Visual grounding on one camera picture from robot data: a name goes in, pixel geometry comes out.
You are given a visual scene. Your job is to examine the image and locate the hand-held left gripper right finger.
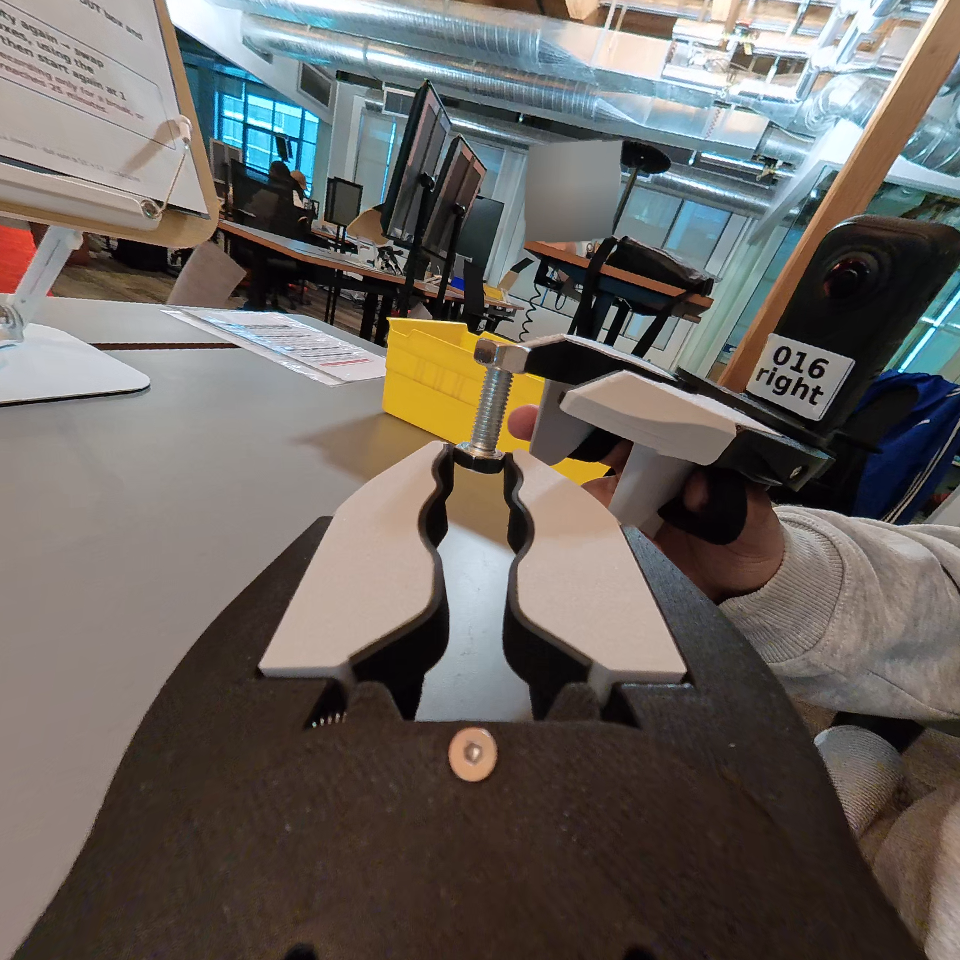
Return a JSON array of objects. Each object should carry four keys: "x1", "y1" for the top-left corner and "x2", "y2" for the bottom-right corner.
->
[{"x1": 502, "y1": 448, "x2": 691, "y2": 686}]

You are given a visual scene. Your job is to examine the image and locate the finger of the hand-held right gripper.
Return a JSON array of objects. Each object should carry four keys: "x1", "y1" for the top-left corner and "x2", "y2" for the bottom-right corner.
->
[
  {"x1": 527, "y1": 369, "x2": 744, "y2": 468},
  {"x1": 519, "y1": 333, "x2": 678, "y2": 399}
]

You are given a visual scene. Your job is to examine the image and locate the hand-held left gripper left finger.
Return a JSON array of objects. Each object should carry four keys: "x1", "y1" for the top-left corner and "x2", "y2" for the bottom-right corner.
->
[{"x1": 257, "y1": 441, "x2": 455, "y2": 687}]

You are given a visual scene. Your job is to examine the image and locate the silver hex bolt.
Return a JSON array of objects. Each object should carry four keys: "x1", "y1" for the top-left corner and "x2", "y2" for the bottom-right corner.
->
[{"x1": 468, "y1": 339, "x2": 528, "y2": 455}]

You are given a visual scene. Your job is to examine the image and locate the person's right forearm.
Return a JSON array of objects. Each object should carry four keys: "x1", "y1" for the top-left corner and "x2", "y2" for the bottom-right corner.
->
[{"x1": 716, "y1": 504, "x2": 960, "y2": 721}]

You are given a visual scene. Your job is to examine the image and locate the wooden office desk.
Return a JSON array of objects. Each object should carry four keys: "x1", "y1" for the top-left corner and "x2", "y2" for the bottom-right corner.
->
[
  {"x1": 525, "y1": 240, "x2": 714, "y2": 354},
  {"x1": 217, "y1": 221, "x2": 391, "y2": 331}
]

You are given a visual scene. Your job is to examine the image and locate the grey desk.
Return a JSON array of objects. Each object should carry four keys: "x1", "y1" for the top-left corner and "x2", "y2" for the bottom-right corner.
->
[{"x1": 0, "y1": 296, "x2": 624, "y2": 960}]

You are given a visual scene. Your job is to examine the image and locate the person's right hand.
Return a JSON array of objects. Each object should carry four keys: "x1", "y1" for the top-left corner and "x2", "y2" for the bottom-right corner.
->
[{"x1": 507, "y1": 403, "x2": 786, "y2": 605}]

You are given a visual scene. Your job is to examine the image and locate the black bag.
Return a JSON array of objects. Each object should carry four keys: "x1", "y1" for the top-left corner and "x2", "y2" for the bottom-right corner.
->
[{"x1": 581, "y1": 234, "x2": 715, "y2": 300}]

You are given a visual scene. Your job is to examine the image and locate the blue jacket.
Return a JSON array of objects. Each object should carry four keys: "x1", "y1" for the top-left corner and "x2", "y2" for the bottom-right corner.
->
[{"x1": 847, "y1": 367, "x2": 960, "y2": 526}]

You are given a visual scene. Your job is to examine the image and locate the yellow plastic bin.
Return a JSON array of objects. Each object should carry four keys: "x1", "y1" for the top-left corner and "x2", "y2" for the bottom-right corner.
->
[{"x1": 381, "y1": 316, "x2": 610, "y2": 481}]

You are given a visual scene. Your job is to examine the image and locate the black computer monitor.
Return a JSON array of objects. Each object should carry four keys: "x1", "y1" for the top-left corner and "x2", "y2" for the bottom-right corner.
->
[{"x1": 453, "y1": 196, "x2": 506, "y2": 265}]

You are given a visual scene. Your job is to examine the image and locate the black floor lamp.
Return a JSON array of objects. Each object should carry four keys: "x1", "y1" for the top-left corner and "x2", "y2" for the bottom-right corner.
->
[{"x1": 613, "y1": 141, "x2": 674, "y2": 245}]

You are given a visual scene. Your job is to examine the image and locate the black dual monitor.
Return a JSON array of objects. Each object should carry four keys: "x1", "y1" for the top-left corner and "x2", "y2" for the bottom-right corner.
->
[
  {"x1": 418, "y1": 135, "x2": 489, "y2": 260},
  {"x1": 378, "y1": 81, "x2": 456, "y2": 250}
]

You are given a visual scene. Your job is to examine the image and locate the laminated paper sheet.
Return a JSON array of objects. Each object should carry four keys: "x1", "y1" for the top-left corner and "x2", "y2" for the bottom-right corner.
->
[{"x1": 161, "y1": 306, "x2": 389, "y2": 387}]

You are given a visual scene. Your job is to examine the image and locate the small black monitor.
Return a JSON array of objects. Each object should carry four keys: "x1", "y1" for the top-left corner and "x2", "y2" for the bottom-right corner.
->
[{"x1": 324, "y1": 176, "x2": 364, "y2": 228}]

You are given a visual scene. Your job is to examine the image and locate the brown cardboard sheet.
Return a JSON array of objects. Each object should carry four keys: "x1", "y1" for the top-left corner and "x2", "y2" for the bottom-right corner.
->
[{"x1": 166, "y1": 240, "x2": 249, "y2": 309}]

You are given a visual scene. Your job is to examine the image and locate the wooden board document stand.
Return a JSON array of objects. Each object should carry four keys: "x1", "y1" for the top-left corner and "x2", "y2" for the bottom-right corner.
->
[{"x1": 0, "y1": 0, "x2": 222, "y2": 406}]

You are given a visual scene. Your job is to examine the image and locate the person's grey sweatshirt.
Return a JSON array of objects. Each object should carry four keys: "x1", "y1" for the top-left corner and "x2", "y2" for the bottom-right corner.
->
[{"x1": 813, "y1": 697, "x2": 960, "y2": 960}]

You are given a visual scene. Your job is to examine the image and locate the printed instruction sheet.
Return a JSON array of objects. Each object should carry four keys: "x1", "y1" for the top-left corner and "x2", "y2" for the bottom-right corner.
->
[{"x1": 0, "y1": 0, "x2": 211, "y2": 219}]

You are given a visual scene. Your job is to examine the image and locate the wooden post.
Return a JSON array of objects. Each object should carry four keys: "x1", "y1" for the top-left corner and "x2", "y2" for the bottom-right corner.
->
[{"x1": 718, "y1": 0, "x2": 960, "y2": 391}]

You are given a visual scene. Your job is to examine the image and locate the silver ventilation duct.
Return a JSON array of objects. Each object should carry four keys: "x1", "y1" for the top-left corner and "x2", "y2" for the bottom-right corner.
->
[{"x1": 240, "y1": 11, "x2": 751, "y2": 144}]

